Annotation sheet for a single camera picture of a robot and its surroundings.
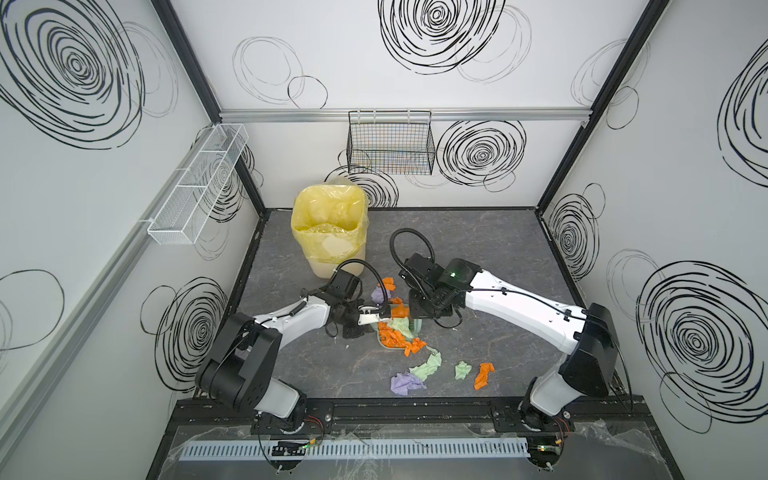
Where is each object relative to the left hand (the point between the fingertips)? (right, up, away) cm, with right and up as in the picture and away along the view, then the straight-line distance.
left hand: (371, 319), depth 89 cm
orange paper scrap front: (+31, -14, -9) cm, 35 cm away
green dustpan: (+13, 0, -6) cm, 14 cm away
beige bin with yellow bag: (-11, +28, -10) cm, 31 cm away
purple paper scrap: (+2, +6, +7) cm, 9 cm away
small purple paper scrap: (+8, -14, -10) cm, 19 cm away
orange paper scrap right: (+7, -4, -5) cm, 10 cm away
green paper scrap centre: (+9, 0, -4) cm, 10 cm away
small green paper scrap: (+15, -12, -8) cm, 21 cm away
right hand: (+11, +5, -12) cm, 17 cm away
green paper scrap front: (+25, -11, -8) cm, 29 cm away
